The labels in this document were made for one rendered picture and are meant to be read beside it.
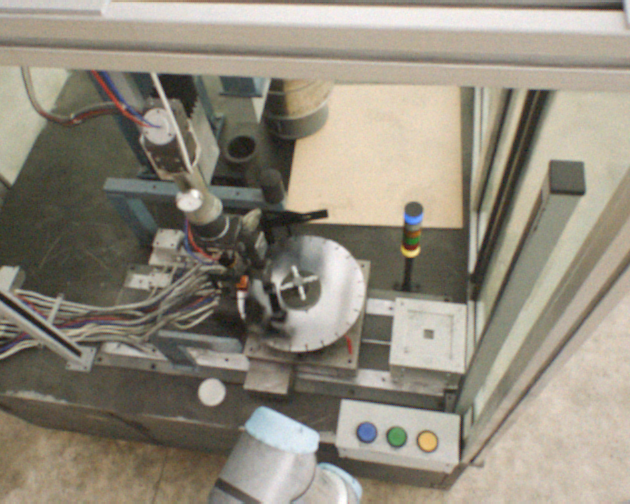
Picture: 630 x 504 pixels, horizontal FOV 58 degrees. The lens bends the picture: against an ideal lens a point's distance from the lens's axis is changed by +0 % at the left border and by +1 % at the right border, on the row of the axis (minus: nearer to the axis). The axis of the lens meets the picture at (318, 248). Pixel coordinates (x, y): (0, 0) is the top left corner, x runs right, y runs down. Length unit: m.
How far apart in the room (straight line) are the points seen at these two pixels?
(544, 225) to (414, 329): 0.82
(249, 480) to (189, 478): 1.50
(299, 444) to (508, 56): 0.69
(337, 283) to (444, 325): 0.29
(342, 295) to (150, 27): 1.14
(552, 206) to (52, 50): 0.51
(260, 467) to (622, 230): 0.61
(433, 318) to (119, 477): 1.49
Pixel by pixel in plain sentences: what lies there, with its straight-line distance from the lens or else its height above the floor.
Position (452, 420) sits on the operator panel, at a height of 0.90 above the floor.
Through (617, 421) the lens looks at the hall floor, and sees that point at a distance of 2.50.
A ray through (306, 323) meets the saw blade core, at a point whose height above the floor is 0.95.
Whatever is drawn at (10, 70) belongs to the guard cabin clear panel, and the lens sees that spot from 2.39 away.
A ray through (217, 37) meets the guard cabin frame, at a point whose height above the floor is 2.04.
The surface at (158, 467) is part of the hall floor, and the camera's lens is 2.45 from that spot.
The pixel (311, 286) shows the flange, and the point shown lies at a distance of 1.47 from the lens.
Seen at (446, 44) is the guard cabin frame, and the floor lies 2.04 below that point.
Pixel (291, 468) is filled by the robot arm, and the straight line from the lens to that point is 0.93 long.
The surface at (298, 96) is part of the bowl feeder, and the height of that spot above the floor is 0.99.
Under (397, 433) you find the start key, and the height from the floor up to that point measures 0.91.
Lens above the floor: 2.27
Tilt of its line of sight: 60 degrees down
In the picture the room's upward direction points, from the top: 11 degrees counter-clockwise
